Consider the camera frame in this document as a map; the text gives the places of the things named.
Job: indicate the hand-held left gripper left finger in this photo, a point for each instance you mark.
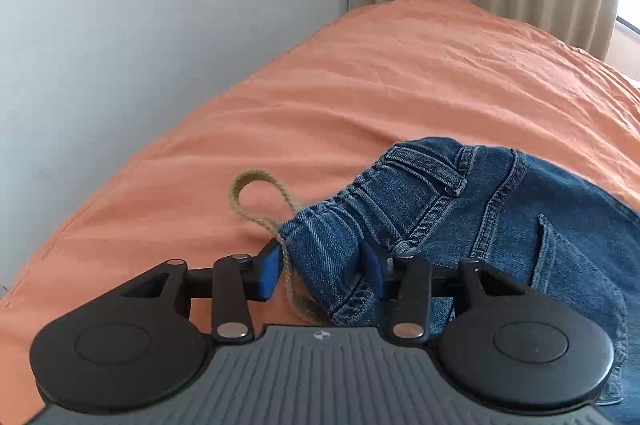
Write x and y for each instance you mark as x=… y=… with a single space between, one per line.
x=270 y=269

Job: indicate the blue denim pants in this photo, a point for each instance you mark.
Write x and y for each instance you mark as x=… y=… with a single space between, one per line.
x=500 y=210

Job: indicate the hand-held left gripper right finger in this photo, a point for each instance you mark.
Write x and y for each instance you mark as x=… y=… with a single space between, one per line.
x=373 y=266

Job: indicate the orange bed sheet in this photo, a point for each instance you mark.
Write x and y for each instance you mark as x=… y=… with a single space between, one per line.
x=380 y=85

